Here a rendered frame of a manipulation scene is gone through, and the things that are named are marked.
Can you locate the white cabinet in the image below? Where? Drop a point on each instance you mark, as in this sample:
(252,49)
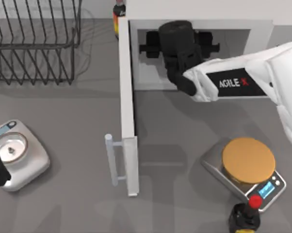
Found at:
(233,25)

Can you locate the dark bottle with orange label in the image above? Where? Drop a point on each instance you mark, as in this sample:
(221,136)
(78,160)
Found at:
(118,19)

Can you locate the white cabinet door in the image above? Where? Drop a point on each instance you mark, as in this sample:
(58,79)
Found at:
(127,97)

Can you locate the silver scale with orange plate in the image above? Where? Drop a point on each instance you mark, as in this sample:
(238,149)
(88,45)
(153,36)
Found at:
(248,160)

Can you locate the silver scale with round bowl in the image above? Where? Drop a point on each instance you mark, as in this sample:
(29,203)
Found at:
(32,153)

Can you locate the black bottle with red cap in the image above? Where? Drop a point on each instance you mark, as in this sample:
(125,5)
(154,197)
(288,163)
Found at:
(243,216)

